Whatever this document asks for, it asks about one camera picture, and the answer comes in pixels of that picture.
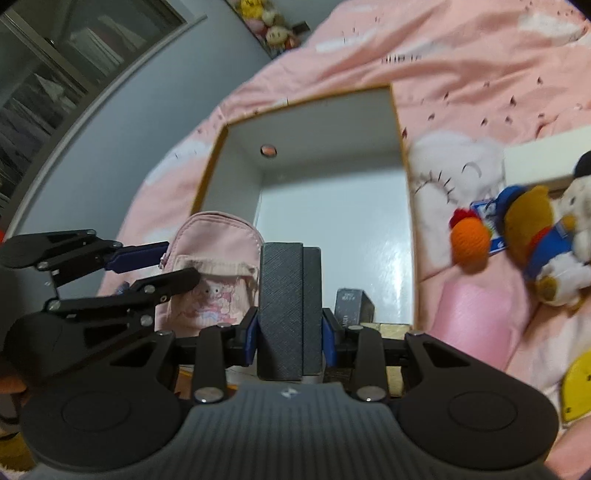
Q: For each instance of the row of small plush toys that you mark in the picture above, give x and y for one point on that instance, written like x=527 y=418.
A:
x=263 y=18

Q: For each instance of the blue pouch with keyring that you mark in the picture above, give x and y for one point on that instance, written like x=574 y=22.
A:
x=526 y=217

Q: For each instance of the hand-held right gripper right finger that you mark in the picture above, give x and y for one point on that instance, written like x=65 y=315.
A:
x=328 y=339

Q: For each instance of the long white box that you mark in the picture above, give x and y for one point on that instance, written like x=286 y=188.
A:
x=535 y=161

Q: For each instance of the orange yarn ball toy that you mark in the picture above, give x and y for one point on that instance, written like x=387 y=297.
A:
x=471 y=244

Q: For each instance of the glass door bookcase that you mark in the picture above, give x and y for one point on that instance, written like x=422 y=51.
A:
x=55 y=78

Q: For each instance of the pink fabric pouch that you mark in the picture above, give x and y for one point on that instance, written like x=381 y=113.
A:
x=217 y=244

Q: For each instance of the dark grey textured box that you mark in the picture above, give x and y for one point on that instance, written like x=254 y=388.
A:
x=281 y=300

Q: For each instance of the pink printed blanket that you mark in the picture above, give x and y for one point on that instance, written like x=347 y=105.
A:
x=461 y=60

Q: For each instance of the white plush toy black ears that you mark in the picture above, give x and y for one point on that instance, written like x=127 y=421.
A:
x=572 y=203

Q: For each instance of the small dark brown box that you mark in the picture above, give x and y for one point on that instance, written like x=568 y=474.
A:
x=301 y=27

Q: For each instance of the blue white packet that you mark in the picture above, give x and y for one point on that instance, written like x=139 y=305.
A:
x=485 y=214

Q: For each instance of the small black box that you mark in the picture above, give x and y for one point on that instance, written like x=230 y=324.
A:
x=353 y=307

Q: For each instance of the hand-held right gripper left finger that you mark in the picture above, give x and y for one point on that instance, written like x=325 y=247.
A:
x=251 y=341

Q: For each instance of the yellow round object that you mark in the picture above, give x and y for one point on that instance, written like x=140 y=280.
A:
x=579 y=387

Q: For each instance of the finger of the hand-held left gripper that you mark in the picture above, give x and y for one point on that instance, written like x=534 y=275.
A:
x=138 y=256
x=180 y=281

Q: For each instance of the white cardboard box orange edge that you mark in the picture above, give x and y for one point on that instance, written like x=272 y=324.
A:
x=332 y=221

